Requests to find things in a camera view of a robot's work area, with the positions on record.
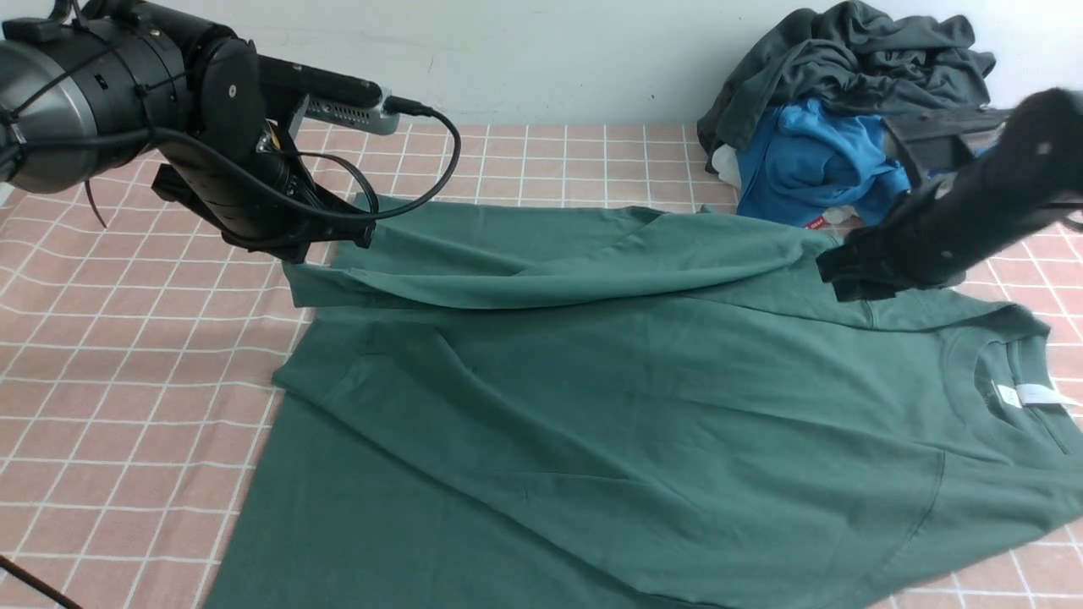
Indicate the dark grey garment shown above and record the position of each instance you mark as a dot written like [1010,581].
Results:
[856,60]

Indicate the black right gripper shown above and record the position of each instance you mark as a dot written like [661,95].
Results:
[949,225]

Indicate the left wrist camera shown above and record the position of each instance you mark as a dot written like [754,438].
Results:
[295,92]

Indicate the blue garment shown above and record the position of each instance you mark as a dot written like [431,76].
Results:
[810,167]

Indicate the green long-sleeve top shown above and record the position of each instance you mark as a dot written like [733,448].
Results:
[511,407]

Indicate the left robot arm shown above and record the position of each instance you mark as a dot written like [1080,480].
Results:
[87,92]

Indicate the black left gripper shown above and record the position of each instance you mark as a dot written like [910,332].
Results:
[237,166]

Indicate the pink checkered tablecloth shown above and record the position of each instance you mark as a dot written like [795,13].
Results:
[136,360]

